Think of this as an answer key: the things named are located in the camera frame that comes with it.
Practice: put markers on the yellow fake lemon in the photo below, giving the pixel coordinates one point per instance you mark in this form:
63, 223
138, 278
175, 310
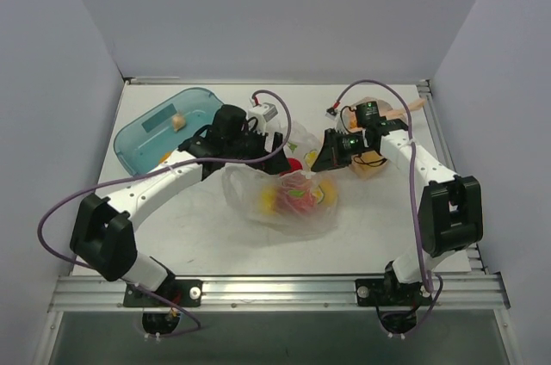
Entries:
267, 201

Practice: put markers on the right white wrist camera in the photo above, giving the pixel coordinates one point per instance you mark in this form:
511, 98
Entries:
333, 113

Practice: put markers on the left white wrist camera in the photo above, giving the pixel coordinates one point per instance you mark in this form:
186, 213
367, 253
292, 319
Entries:
260, 115

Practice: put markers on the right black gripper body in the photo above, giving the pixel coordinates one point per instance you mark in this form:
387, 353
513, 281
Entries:
334, 150

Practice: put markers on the front aluminium rail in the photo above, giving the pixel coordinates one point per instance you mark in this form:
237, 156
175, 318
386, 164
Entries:
306, 293

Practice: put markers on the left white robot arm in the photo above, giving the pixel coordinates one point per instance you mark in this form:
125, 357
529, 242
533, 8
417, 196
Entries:
104, 232

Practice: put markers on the orange tied plastic bag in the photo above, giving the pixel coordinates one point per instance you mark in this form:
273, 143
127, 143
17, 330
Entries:
369, 163

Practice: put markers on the small orange fake fruit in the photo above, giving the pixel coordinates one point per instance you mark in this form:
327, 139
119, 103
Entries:
164, 157

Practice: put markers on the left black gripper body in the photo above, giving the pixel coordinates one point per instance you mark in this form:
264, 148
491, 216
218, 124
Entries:
267, 150

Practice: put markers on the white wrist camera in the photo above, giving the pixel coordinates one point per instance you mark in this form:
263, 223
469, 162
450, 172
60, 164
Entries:
260, 115
333, 113

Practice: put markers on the red fake apple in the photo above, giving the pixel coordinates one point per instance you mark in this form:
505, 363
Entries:
294, 165
295, 194

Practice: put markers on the small beige fake garlic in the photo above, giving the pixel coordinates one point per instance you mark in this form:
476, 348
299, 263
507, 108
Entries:
178, 122

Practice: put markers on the teal plastic fruit tray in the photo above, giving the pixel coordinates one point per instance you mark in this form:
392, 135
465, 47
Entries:
141, 143

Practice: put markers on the orange yellow fake mango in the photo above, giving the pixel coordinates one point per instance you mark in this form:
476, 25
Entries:
328, 193

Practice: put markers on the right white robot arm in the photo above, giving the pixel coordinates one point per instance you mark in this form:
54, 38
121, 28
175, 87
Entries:
446, 207

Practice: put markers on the clear printed plastic bag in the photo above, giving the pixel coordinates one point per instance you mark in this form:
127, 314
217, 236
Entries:
242, 186

